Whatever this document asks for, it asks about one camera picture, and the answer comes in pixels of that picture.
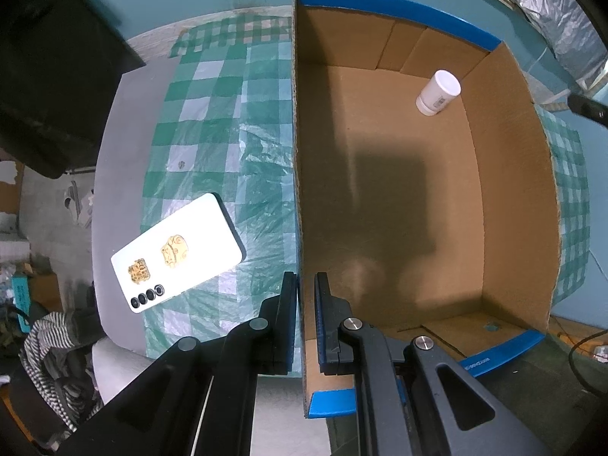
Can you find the white slipper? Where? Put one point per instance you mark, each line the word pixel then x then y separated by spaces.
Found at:
pixel 78 204

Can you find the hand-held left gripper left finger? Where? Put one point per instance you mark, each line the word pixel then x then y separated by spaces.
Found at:
pixel 288 327

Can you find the brown cardboard box blue tape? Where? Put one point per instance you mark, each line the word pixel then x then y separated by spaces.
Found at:
pixel 403 199

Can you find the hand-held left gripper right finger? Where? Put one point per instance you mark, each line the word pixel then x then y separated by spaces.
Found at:
pixel 324 332

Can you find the white phone gold stickers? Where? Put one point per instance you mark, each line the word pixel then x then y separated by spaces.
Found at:
pixel 180 247

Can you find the black white striped cloth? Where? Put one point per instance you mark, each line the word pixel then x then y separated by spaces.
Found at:
pixel 52 351

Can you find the silver foil sheet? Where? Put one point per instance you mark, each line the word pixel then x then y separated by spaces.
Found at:
pixel 560 23

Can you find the teal small box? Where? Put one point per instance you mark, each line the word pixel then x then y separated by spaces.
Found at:
pixel 21 304

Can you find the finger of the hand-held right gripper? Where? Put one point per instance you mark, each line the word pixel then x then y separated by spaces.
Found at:
pixel 591 109

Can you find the large black boxy object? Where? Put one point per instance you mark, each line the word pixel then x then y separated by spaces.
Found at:
pixel 52 66

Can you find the small brown carton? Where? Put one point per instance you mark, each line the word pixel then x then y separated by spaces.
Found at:
pixel 46 292

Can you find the plain white plastic bottle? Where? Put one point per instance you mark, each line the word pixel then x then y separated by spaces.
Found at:
pixel 437 92

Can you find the green white checked tablecloth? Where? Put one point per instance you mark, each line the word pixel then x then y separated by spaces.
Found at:
pixel 213 118

